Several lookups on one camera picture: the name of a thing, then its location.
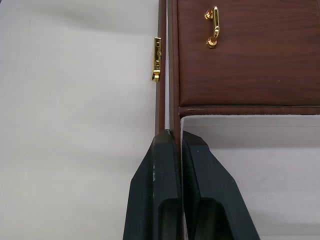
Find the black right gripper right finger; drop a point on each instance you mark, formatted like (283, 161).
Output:
(212, 195)

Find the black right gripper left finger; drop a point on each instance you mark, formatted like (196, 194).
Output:
(147, 190)

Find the brown wooden jewelry box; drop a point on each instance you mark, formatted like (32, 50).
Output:
(240, 65)

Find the gold box clasp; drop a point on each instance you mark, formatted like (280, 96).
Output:
(157, 59)

